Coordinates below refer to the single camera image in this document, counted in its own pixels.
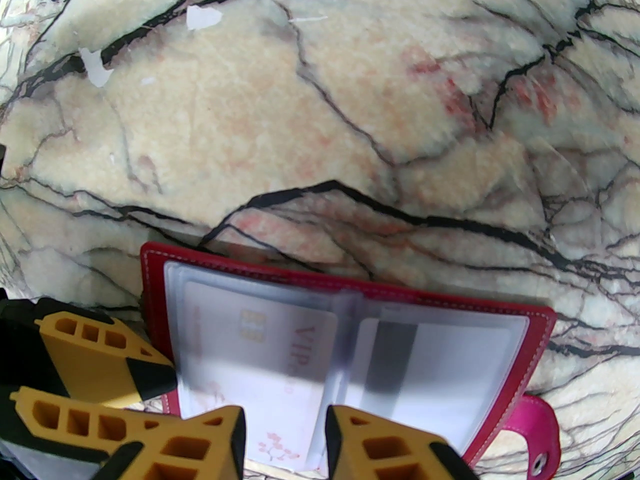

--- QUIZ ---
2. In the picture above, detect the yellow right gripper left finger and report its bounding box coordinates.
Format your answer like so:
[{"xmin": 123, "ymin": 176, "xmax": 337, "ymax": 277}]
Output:
[{"xmin": 99, "ymin": 405, "xmax": 248, "ymax": 480}]

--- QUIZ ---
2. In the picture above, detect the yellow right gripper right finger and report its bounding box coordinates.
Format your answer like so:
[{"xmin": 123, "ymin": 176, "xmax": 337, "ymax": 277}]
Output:
[{"xmin": 325, "ymin": 404, "xmax": 483, "ymax": 480}]

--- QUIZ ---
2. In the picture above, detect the red leather card holder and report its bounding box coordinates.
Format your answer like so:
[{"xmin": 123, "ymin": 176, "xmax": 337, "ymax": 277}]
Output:
[{"xmin": 140, "ymin": 241, "xmax": 558, "ymax": 480}]

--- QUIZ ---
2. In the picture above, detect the white gold VIP card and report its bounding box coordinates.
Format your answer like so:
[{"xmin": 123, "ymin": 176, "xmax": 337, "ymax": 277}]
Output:
[{"xmin": 357, "ymin": 318, "xmax": 517, "ymax": 449}]

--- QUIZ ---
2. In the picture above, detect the pink flower VIP card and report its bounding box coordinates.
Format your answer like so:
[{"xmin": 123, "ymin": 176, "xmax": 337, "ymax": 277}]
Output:
[{"xmin": 181, "ymin": 282, "xmax": 337, "ymax": 469}]

